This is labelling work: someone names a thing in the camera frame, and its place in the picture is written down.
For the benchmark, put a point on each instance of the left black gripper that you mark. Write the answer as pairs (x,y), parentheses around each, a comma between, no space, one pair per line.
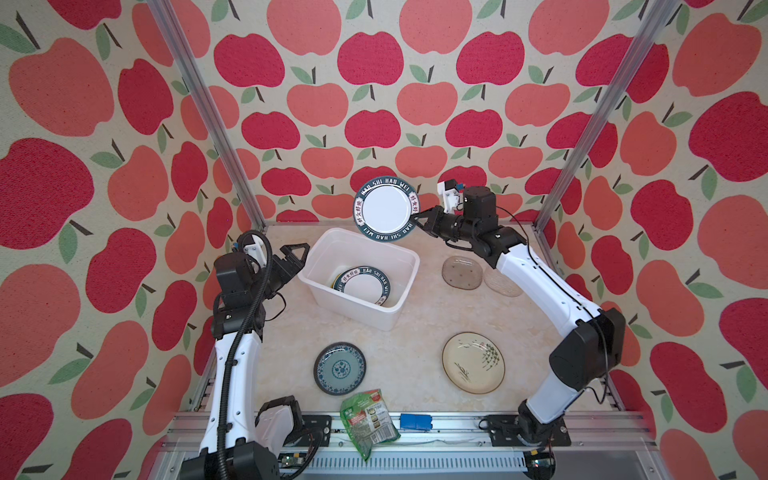
(287,273)

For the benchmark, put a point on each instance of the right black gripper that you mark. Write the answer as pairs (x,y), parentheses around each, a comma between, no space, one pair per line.
(434,222)

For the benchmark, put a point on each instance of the small dark-rimmed lettered plate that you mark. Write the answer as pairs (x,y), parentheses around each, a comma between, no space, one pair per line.
(383,207)

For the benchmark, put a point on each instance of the large dark-rimmed lettered plate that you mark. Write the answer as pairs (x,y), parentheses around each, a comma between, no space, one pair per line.
(365,283)

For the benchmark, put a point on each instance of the blue green patterned plate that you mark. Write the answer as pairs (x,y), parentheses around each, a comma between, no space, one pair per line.
(339,369)

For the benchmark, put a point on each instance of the beige bamboo print plate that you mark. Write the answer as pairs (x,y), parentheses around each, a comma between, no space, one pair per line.
(473,363)

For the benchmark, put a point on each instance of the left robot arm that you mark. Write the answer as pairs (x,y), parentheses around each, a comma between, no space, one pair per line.
(241,441)

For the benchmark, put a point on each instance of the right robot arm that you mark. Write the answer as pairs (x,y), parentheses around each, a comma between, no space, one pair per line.
(591,337)

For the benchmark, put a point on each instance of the white plastic bin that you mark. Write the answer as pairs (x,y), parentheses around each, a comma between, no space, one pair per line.
(338,250)

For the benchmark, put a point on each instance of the smoky translucent glass plate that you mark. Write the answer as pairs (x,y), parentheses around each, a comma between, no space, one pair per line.
(462,273)

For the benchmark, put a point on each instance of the clear glass plate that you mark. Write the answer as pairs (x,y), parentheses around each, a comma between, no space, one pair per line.
(501,284)

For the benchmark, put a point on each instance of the green snack packet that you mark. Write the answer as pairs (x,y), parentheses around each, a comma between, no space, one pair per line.
(367,422)

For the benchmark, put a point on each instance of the blue box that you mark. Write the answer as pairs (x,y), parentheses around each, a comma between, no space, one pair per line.
(416,422)

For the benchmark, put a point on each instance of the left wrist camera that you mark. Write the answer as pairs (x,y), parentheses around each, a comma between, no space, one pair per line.
(253,247)

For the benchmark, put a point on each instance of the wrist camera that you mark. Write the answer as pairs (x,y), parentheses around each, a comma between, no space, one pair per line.
(253,247)
(451,194)

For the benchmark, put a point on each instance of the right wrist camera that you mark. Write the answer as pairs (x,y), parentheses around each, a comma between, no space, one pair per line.
(451,194)

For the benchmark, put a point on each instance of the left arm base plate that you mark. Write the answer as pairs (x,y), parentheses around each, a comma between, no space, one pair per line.
(271,427)

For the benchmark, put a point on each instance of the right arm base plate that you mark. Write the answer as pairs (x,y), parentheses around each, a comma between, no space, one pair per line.
(515,431)

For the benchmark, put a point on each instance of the front aluminium rail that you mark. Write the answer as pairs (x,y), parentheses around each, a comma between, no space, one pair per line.
(589,445)

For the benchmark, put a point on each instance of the left aluminium frame post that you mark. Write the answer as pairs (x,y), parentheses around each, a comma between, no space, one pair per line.
(173,34)

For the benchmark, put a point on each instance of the aluminium frame post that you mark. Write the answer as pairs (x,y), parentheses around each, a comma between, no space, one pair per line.
(173,34)
(640,46)

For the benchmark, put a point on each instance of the right aluminium frame post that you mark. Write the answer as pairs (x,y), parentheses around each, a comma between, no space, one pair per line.
(640,46)

